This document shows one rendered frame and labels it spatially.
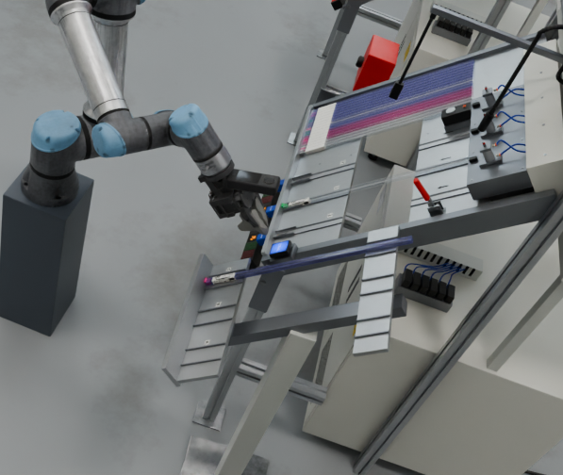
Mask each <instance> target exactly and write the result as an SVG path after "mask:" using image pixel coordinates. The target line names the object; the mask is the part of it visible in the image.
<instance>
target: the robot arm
mask: <svg viewBox="0 0 563 475"><path fill-rule="evenodd" d="M144 2H145V0H45V5H46V9H47V12H48V14H49V17H50V19H51V21H52V23H53V24H54V25H57V26H58V27H59V30H60V32H61V35H62V37H63V39H64V41H65V44H66V46H67V49H68V51H69V54H70V56H71V59H72V61H73V64H74V66H75V69H76V72H77V74H78V77H79V79H80V82H81V84H82V87H83V89H84V91H85V93H86V96H87V98H88V101H87V102H86V103H85V104H84V105H83V113H82V115H80V116H75V115H74V114H73V113H71V112H69V111H66V112H64V111H63V110H51V111H47V112H45V113H43V114H42V115H41V116H39V117H38V118H37V120H36V121H35V122H34V124H33V130H32V132H31V149H30V161H29V164H28V165H27V167H26V169H25V171H24V173H23V175H22V181H21V188H22V192H23V194H24V195H25V197H26V198H27V199H29V200H30V201H31V202H33V203H35V204H37V205H42V206H49V207H57V206H63V205H66V204H68V203H70V202H71V201H72V200H74V199H75V197H76V196H77V193H78V189H79V180H78V177H77V174H76V171H75V163H76V161H81V160H86V159H91V158H96V157H100V156H101V157H104V158H108V157H116V156H124V155H129V154H133V153H137V152H142V151H148V150H153V149H156V148H161V147H166V146H171V145H174V146H178V147H182V148H185V149H186V150H187V152H188V153H189V155H190V157H191V158H192V160H193V161H194V162H195V164H196V165H197V167H198V168H199V170H200V171H201V174H200V175H199V176H198V180H199V181H200V183H203V182H206V184H207V186H208V187H209V189H210V191H211V192H209V194H210V196H209V194H208V197H209V199H210V200H209V204H210V205H211V207H212V208H213V210H214V211H215V213H216V214H217V216H218V217H219V218H220V219H223V218H230V217H234V216H235V215H236V213H240V218H241V220H242V222H241V223H240V224H238V228H239V229H240V230H241V231H258V232H259V233H260V234H262V235H265V236H266V235H268V232H269V224H268V220H267V216H266V212H265V210H264V205H263V203H262V201H261V198H260V196H259V193H260V194H266V195H272V196H274V195H276V193H277V191H278V188H279V186H280V177H279V176H275V175H269V174H265V173H259V172H248V171H243V170H237V169H234V166H235V163H234V162H233V160H232V159H231V155H230V154H229V153H228V151H227V150H226V148H225V146H224V144H223V143H222V142H221V140H220V138H219V137H218V135H217V134H216V132H215V130H214V129H213V127H212V126H211V124H210V122H209V121H208V118H207V115H206V114H205V113H204V112H203V111H202V110H201V108H200V107H199V106H197V105H196V104H188V105H183V106H181V107H180V108H178V109H177V110H170V109H164V110H159V111H156V112H155V113H154V114H153V115H147V116H142V117H136V118H133V116H132V114H131V113H130V111H129V108H128V106H127V103H126V101H125V99H124V73H125V61H126V47H127V34H128V22H129V21H130V20H131V19H133V18H134V17H135V15H136V6H137V5H141V4H142V3H144ZM91 16H92V18H91ZM213 198H214V199H213ZM212 199H213V200H212Z"/></svg>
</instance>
